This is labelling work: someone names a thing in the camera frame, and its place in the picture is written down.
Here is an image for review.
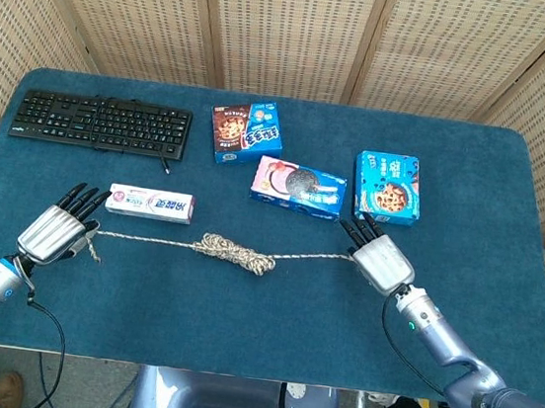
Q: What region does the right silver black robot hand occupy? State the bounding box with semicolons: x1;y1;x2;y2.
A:
331;210;423;298

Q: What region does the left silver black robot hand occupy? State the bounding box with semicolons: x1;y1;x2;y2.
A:
14;176;114;274

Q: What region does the beige braided rope bundle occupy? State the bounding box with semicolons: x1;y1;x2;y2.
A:
80;216;355;288

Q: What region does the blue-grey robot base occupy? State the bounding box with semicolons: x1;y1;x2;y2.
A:
125;363;346;408

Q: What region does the blue chocolate chip cookie box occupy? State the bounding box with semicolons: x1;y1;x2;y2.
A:
348;148;428;229

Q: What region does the white pink toothpaste box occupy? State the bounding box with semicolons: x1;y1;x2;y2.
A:
103;182;197;227

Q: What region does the pink and blue Oreo box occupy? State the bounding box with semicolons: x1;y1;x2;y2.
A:
247;154;350;223

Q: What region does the black computer keyboard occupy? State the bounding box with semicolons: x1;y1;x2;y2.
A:
6;86;195;163

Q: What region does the white shoe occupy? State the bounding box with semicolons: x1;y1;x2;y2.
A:
365;390;397;407

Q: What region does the blue table mat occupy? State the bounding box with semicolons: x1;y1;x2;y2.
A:
0;61;545;408

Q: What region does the brown leather shoe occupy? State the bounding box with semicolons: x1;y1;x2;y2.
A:
0;368;28;408

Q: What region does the brown and blue cookie box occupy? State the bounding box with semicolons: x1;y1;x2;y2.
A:
205;94;288;172

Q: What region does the woven bamboo folding screen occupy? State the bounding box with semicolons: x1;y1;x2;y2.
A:
0;0;545;348

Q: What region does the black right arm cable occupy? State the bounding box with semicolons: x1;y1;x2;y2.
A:
369;290;544;408

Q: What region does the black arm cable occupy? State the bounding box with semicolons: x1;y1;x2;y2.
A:
369;290;544;408
11;278;76;408

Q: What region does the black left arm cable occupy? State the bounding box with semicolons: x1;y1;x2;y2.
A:
11;278;76;408

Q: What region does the black keyboard cable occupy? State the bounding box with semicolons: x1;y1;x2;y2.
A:
85;94;179;176

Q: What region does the blue floor cable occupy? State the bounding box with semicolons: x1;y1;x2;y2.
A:
32;352;61;408

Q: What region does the white perforated bracket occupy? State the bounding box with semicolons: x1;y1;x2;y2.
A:
283;382;308;401

